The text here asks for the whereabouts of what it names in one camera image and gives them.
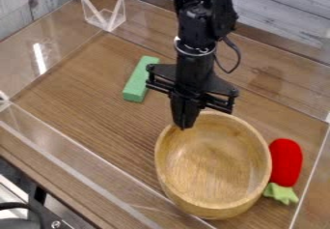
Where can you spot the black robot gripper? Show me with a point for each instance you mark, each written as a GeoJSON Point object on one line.
{"type": "Point", "coordinates": [193, 86]}

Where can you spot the green rectangular block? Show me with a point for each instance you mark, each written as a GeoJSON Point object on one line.
{"type": "Point", "coordinates": [135, 89]}

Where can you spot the brown wooden bowl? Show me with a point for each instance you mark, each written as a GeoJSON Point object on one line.
{"type": "Point", "coordinates": [213, 167]}

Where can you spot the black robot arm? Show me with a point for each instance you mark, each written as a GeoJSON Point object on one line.
{"type": "Point", "coordinates": [205, 23]}

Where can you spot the red plush strawberry toy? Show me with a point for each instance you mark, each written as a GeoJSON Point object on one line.
{"type": "Point", "coordinates": [288, 163]}

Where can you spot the clear acrylic corner bracket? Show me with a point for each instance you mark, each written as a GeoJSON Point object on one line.
{"type": "Point", "coordinates": [105, 19]}

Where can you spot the black metal table bracket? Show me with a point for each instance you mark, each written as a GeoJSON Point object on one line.
{"type": "Point", "coordinates": [50, 220]}

